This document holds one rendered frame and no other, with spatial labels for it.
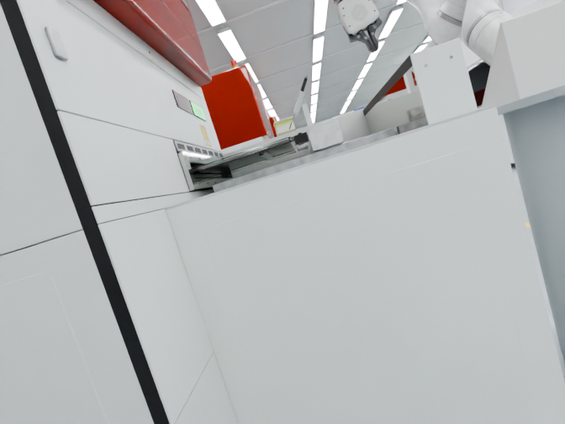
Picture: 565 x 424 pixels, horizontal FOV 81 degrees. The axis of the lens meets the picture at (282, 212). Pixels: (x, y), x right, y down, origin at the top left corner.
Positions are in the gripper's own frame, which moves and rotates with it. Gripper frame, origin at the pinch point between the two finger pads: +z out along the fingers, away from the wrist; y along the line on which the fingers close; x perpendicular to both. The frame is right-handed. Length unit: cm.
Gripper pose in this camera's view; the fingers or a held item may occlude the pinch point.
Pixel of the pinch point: (372, 45)
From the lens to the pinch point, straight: 116.1
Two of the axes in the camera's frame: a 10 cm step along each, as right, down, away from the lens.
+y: 8.7, -4.8, -1.2
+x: 0.8, -1.1, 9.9
